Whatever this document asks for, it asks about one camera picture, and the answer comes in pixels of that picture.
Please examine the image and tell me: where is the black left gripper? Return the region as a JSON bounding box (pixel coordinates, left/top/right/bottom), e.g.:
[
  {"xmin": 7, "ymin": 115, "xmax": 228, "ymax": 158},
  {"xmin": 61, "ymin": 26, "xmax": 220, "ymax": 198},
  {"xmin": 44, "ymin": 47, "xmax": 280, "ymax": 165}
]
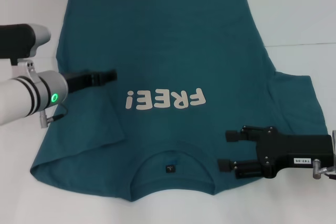
[{"xmin": 64, "ymin": 69, "xmax": 118, "ymax": 93}]

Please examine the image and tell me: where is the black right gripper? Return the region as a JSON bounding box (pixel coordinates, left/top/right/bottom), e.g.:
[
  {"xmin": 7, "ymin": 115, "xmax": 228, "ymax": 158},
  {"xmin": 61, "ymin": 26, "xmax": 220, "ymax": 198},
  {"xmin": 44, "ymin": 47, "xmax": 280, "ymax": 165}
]
[{"xmin": 217, "ymin": 125, "xmax": 334, "ymax": 180}]

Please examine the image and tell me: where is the teal FREE print T-shirt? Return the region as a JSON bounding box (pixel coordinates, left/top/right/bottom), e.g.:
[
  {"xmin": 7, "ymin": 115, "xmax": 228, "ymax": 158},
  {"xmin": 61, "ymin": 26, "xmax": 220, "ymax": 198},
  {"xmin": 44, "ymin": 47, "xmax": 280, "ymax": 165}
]
[{"xmin": 29, "ymin": 0, "xmax": 332, "ymax": 202}]

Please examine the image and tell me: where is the left arm connector cable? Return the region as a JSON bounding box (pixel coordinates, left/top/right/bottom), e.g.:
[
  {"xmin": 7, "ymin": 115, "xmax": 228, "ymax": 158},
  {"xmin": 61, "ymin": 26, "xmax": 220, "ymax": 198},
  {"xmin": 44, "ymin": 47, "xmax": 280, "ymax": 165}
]
[{"xmin": 39, "ymin": 103, "xmax": 68, "ymax": 130}]

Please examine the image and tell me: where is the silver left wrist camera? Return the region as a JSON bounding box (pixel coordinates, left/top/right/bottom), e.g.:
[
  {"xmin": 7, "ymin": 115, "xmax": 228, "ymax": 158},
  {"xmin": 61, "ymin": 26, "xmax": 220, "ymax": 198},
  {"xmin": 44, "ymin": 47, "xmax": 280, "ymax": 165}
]
[{"xmin": 0, "ymin": 23, "xmax": 52, "ymax": 78}]

